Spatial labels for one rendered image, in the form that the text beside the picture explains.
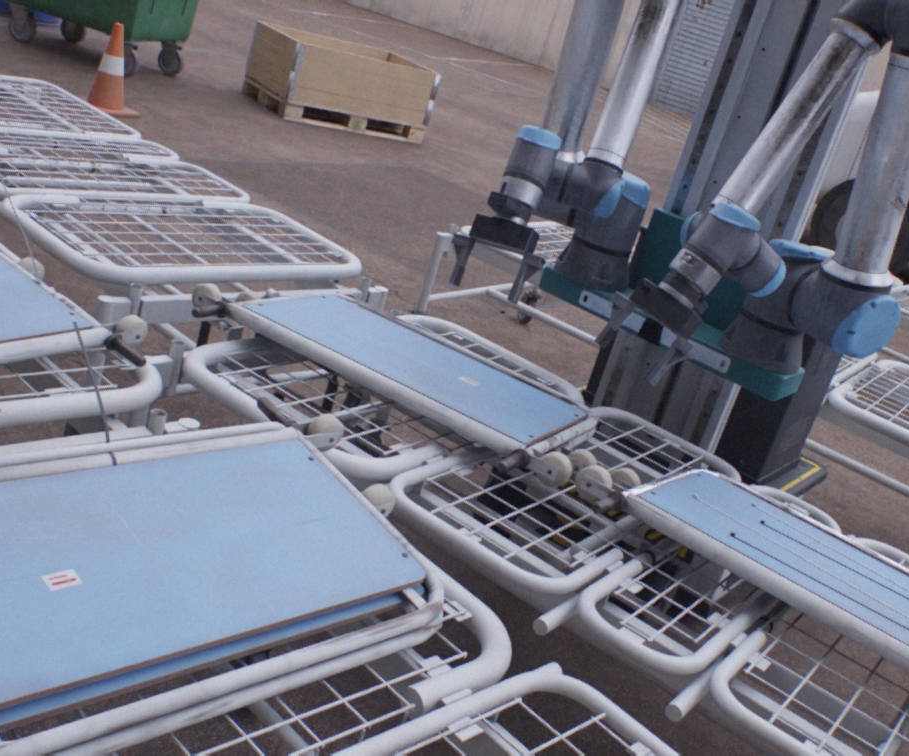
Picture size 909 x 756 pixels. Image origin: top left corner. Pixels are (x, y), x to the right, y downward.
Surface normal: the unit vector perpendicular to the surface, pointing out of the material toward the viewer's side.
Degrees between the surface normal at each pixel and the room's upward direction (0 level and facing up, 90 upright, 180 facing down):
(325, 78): 90
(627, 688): 0
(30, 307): 5
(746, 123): 90
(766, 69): 90
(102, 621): 8
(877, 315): 95
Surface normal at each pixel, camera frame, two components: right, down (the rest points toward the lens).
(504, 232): -0.33, -0.21
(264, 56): -0.79, -0.03
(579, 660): 0.28, -0.90
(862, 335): 0.46, 0.50
